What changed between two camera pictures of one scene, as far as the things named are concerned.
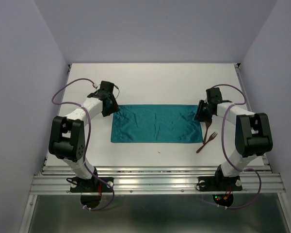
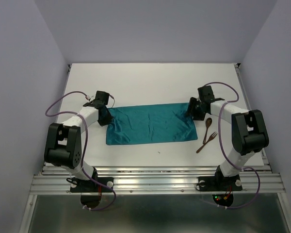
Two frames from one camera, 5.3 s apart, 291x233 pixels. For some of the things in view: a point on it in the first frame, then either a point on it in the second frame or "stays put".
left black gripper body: [113, 107] to [105, 120]
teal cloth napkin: [156, 124] stays put
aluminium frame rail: [157, 180] stays put
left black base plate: [90, 185] stays put
